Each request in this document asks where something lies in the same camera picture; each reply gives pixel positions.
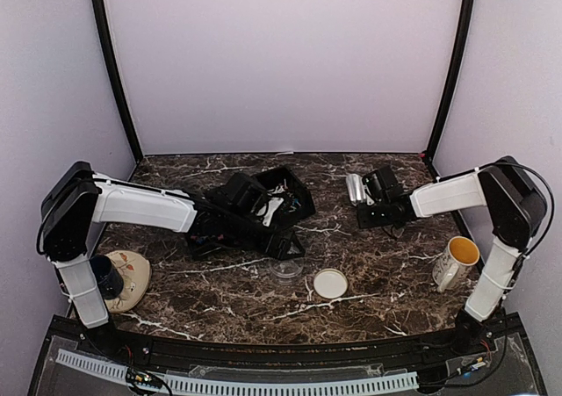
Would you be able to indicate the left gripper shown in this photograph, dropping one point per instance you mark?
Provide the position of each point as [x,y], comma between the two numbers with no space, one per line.
[277,250]

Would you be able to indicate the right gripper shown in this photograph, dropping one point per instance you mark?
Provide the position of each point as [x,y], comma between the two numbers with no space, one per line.
[364,220]

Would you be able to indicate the black three-compartment candy tray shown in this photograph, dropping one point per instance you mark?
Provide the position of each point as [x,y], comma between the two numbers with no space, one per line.
[252,213]

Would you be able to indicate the metal scoop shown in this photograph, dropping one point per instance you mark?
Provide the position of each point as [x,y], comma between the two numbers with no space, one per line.
[356,190]

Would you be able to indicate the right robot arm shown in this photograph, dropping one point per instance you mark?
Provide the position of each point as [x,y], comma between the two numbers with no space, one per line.
[515,201]

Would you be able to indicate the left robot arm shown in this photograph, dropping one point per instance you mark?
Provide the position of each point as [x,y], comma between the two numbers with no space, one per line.
[83,197]

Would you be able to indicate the pile of small stick candies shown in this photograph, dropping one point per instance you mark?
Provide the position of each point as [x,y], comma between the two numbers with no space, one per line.
[284,196]

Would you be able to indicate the white jar lid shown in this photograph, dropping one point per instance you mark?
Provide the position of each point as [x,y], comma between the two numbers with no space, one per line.
[330,284]

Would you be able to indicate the white mug yellow inside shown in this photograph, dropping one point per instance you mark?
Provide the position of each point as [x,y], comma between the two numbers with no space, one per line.
[453,265]

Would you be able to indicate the cream floral plate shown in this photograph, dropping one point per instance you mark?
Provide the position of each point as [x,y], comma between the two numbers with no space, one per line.
[135,270]

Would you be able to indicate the dark blue mug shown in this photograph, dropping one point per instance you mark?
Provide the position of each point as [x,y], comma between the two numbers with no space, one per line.
[109,281]

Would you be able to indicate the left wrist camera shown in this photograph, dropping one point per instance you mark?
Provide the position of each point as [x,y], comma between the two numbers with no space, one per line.
[244,194]

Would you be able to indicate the black front rail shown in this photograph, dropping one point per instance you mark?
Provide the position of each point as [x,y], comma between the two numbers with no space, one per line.
[162,353]

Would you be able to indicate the white slotted cable duct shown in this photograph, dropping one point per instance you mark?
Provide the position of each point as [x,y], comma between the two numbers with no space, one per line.
[173,384]

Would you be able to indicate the right black frame post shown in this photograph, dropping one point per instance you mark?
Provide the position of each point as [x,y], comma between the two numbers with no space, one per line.
[451,80]

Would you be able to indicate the black frame post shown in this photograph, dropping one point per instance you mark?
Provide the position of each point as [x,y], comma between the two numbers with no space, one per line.
[112,69]
[451,80]

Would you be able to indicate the left black frame post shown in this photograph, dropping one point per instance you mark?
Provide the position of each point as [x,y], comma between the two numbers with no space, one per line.
[112,69]

